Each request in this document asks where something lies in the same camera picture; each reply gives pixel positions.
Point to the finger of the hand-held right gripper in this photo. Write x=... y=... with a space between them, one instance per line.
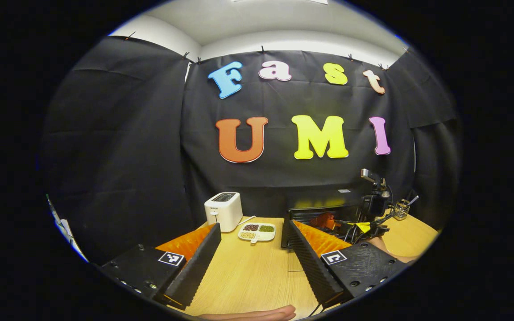
x=326 y=220

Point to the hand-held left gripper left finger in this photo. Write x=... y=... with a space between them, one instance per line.
x=194 y=267

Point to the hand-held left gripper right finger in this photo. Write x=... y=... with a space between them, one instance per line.
x=315 y=267

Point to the black electric oven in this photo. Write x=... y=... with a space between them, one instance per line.
x=319 y=198

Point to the metal mesh holder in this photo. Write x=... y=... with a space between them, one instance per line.
x=402 y=210

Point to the metal spoon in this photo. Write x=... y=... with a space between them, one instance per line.
x=414 y=199

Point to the white toaster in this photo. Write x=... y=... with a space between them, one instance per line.
x=223 y=211

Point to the white divided seasoning dish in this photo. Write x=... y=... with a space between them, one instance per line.
x=257 y=232

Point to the black backdrop cloth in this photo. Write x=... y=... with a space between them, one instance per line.
x=127 y=156

